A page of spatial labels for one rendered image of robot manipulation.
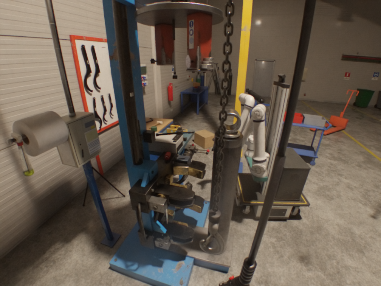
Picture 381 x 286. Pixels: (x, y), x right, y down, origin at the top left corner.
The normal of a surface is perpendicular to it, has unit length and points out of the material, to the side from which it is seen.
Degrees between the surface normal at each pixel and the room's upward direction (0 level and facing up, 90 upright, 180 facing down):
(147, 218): 90
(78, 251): 0
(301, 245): 0
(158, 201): 0
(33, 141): 90
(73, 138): 90
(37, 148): 90
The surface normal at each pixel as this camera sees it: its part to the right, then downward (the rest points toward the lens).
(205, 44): 0.64, 0.32
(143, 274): 0.00, -0.91
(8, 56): 0.96, 0.11
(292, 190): -0.09, 0.42
